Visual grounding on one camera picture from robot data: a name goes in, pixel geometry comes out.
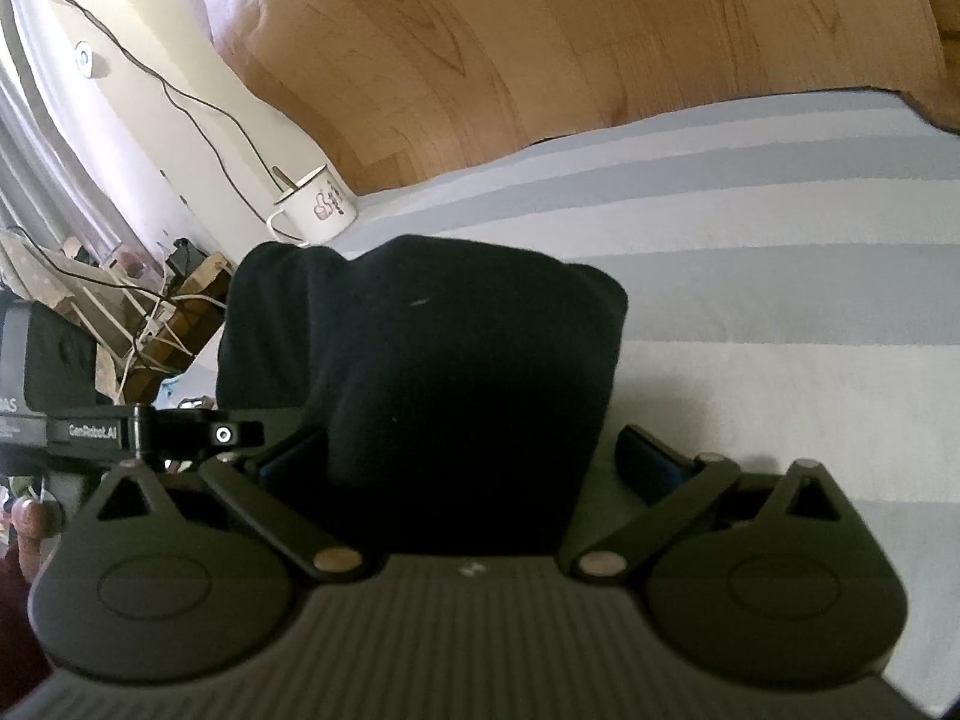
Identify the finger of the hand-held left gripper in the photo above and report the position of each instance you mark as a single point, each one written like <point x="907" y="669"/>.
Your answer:
<point x="225" y="433"/>

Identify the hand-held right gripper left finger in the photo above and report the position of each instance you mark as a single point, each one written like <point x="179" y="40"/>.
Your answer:
<point x="289" y="461"/>

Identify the person's left forearm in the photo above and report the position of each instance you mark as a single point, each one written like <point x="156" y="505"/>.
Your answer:
<point x="15" y="615"/>

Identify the light blue cloth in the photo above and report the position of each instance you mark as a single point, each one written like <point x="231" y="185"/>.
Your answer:
<point x="180" y="390"/>

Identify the striped bed sheet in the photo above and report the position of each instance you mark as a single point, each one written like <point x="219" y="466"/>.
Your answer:
<point x="750" y="277"/>

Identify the white enamel mug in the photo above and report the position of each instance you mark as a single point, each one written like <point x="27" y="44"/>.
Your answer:
<point x="322" y="210"/>

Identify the person's left hand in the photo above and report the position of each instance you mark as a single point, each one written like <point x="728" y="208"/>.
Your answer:
<point x="30" y="529"/>

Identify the wooden rack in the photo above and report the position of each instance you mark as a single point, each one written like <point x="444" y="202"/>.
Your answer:
<point x="187" y="307"/>

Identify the black knit garment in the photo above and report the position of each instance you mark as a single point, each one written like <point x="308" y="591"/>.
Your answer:
<point x="450" y="360"/>

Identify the round white wall fixture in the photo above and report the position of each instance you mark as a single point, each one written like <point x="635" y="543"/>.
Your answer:
<point x="84" y="58"/>

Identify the small black device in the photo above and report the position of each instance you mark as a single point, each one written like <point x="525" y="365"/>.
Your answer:
<point x="182" y="255"/>

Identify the curtain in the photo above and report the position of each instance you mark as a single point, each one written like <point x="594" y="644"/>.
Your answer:
<point x="45" y="165"/>

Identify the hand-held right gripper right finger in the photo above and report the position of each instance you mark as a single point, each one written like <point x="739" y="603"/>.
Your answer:
<point x="652" y="465"/>

